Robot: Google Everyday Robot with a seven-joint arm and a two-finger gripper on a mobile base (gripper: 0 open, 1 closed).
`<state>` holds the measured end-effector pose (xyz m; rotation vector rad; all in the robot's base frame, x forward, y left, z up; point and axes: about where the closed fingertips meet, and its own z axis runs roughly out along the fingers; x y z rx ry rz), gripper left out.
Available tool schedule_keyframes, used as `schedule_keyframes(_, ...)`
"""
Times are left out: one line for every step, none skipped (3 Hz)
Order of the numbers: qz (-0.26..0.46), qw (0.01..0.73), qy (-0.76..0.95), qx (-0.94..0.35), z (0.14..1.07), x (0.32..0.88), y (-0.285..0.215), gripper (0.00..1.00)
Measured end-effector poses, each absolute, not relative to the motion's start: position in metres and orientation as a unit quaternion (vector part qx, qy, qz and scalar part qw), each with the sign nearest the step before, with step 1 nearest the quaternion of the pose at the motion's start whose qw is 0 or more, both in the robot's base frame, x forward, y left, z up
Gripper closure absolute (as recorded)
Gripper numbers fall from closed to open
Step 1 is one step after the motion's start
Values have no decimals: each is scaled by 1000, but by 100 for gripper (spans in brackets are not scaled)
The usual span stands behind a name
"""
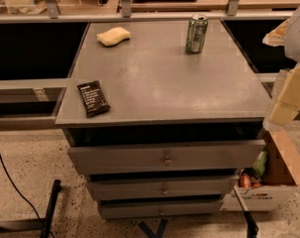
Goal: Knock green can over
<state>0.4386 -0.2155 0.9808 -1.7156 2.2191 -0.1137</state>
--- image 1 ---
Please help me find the yellow sponge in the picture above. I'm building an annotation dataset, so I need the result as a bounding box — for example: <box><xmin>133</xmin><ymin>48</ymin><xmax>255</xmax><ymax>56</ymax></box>
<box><xmin>97</xmin><ymin>27</ymin><xmax>131</xmax><ymax>47</ymax></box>

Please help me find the green snack bag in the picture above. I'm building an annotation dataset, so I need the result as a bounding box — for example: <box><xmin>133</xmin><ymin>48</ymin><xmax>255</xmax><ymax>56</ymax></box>
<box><xmin>251</xmin><ymin>150</ymin><xmax>268</xmax><ymax>178</ymax></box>

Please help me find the black snack bar wrapper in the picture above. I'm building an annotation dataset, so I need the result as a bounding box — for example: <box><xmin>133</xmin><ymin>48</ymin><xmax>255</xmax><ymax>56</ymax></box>
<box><xmin>77</xmin><ymin>80</ymin><xmax>111</xmax><ymax>118</ymax></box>

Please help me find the top grey drawer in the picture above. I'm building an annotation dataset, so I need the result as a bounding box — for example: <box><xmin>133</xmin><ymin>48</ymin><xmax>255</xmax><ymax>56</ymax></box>
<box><xmin>68</xmin><ymin>140</ymin><xmax>265</xmax><ymax>175</ymax></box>

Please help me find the grey drawer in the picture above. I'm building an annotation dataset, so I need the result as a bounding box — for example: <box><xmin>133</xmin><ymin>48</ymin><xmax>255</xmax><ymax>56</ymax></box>
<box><xmin>68</xmin><ymin>140</ymin><xmax>265</xmax><ymax>175</ymax></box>
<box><xmin>98</xmin><ymin>199</ymin><xmax>222</xmax><ymax>219</ymax></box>
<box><xmin>87</xmin><ymin>176</ymin><xmax>238</xmax><ymax>201</ymax></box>

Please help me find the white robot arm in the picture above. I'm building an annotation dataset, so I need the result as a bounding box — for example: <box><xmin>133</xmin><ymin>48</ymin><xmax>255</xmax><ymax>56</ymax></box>
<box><xmin>262</xmin><ymin>6</ymin><xmax>300</xmax><ymax>131</ymax></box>

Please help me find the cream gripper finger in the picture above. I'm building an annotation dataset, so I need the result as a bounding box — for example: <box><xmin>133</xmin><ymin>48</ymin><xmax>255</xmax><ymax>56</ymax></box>
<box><xmin>262</xmin><ymin>19</ymin><xmax>289</xmax><ymax>47</ymax></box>
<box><xmin>263</xmin><ymin>63</ymin><xmax>300</xmax><ymax>131</ymax></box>

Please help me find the cardboard box with snacks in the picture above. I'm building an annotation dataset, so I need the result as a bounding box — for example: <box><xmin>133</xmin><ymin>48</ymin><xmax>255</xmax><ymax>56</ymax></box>
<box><xmin>220</xmin><ymin>129</ymin><xmax>300</xmax><ymax>212</ymax></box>

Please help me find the grey drawer cabinet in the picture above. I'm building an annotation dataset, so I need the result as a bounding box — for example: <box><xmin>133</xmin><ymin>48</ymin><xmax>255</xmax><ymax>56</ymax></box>
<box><xmin>56</xmin><ymin>21</ymin><xmax>269</xmax><ymax>206</ymax></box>

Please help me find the black floor cable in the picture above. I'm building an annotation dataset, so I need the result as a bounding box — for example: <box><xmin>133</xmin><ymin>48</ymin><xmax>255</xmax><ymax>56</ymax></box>
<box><xmin>0</xmin><ymin>129</ymin><xmax>56</xmax><ymax>238</ymax></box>

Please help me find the middle grey drawer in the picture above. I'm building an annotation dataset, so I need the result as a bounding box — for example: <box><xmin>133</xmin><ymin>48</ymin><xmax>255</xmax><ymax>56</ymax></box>
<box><xmin>87</xmin><ymin>176</ymin><xmax>238</xmax><ymax>201</ymax></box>

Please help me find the black stand leg right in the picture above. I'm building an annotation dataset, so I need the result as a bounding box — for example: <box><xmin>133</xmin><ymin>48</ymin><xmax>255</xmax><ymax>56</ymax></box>
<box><xmin>234</xmin><ymin>186</ymin><xmax>259</xmax><ymax>238</ymax></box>

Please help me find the green soda can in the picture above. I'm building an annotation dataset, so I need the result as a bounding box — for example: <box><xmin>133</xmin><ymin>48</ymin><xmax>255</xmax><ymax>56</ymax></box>
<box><xmin>186</xmin><ymin>14</ymin><xmax>208</xmax><ymax>54</ymax></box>

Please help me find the bottom grey drawer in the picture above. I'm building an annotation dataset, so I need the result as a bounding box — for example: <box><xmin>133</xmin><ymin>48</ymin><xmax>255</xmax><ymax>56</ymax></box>
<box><xmin>98</xmin><ymin>199</ymin><xmax>222</xmax><ymax>219</ymax></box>

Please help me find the black metal stand leg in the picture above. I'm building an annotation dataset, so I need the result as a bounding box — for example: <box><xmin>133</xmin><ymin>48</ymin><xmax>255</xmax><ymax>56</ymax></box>
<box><xmin>0</xmin><ymin>179</ymin><xmax>61</xmax><ymax>238</ymax></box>

